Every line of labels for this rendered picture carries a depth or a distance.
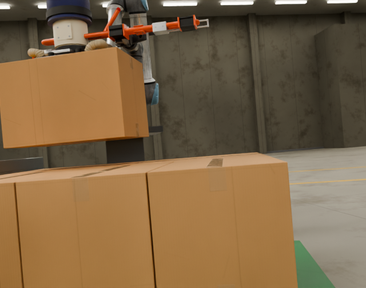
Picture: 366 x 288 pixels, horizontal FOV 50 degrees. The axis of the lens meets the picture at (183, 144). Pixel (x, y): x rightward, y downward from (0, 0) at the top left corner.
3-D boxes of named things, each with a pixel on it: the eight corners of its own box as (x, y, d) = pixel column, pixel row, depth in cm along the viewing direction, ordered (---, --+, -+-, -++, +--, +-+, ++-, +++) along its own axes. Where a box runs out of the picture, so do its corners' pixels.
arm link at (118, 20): (105, -9, 254) (99, 70, 219) (124, -11, 254) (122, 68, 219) (108, 5, 264) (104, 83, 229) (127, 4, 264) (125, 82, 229)
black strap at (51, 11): (38, 16, 190) (36, 8, 190) (59, 30, 213) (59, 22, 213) (82, 10, 186) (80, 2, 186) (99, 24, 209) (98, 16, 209)
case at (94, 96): (3, 148, 183) (-5, 63, 183) (47, 146, 223) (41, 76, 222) (124, 136, 172) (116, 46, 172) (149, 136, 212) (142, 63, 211)
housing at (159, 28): (152, 32, 189) (151, 23, 189) (155, 35, 196) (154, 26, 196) (166, 30, 188) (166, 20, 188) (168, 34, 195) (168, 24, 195)
